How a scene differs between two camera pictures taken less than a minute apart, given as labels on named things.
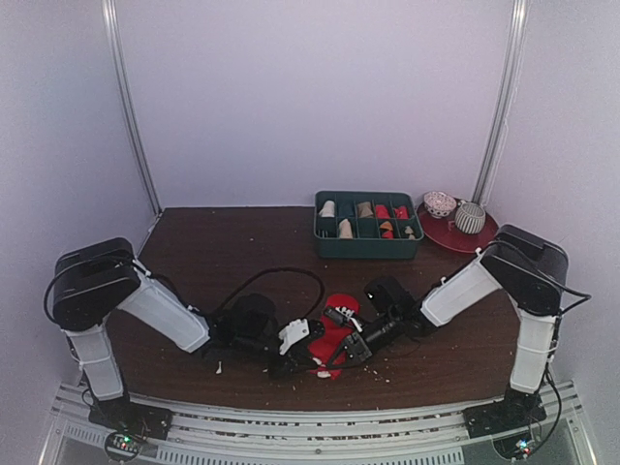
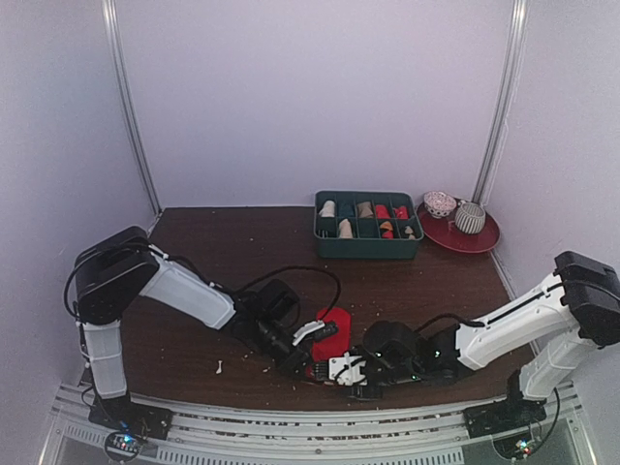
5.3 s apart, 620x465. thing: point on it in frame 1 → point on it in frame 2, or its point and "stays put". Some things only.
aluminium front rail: (437, 438) stays put
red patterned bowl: (439, 204) stays put
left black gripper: (289, 365) → (294, 361)
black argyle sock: (387, 230) stays put
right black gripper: (358, 347) → (363, 387)
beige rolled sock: (328, 209) stays put
